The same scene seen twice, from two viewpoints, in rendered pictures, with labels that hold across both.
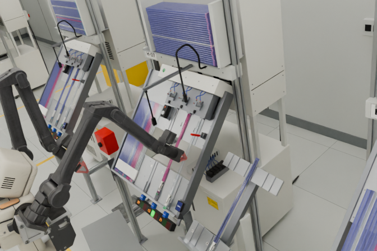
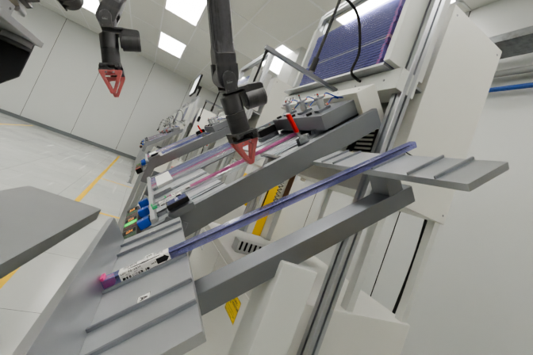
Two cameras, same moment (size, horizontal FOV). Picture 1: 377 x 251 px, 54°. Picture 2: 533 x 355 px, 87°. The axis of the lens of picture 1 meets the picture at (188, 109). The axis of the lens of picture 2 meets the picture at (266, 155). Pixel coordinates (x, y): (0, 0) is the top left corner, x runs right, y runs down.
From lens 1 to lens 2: 1.45 m
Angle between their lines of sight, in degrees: 35
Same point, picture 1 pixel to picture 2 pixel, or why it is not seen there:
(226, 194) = not seen: hidden behind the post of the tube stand
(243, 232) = (264, 316)
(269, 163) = (366, 322)
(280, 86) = (442, 200)
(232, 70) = (404, 73)
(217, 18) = not seen: outside the picture
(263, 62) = (439, 133)
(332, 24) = (502, 242)
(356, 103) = not seen: outside the picture
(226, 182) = not seen: hidden behind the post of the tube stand
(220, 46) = (404, 28)
